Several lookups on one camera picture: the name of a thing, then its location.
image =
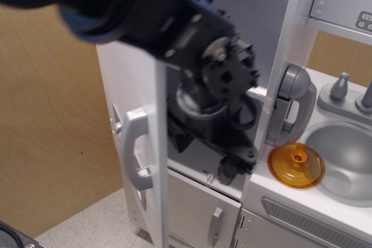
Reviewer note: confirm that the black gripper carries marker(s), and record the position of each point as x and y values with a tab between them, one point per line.
222	128

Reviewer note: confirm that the silver fridge door handle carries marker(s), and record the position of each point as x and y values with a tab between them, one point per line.
136	149

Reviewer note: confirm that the white toy fridge door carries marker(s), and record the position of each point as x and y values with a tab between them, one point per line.
133	79

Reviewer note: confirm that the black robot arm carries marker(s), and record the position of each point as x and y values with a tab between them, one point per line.
217	66

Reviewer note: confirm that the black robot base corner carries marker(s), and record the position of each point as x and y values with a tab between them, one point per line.
10	238

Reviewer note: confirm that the white lower freezer door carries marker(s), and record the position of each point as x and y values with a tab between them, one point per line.
191	206

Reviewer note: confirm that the silver ice dispenser panel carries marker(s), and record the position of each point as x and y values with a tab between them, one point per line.
116	122

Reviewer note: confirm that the orange transparent pot lid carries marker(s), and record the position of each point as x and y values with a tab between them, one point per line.
296	165

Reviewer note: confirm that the grey toy telephone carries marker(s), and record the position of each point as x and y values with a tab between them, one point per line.
293	107

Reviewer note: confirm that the white toy kitchen cabinet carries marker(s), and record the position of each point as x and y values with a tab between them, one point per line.
282	33

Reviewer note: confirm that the grey oven vent panel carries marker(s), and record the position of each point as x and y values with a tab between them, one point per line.
311	226

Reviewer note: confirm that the silver toy sink basin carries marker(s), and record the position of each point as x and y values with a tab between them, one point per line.
346	151

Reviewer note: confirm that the grey toy faucet set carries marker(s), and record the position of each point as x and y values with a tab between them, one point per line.
339	99

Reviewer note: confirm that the silver lower door handle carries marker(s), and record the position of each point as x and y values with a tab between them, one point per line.
213	234

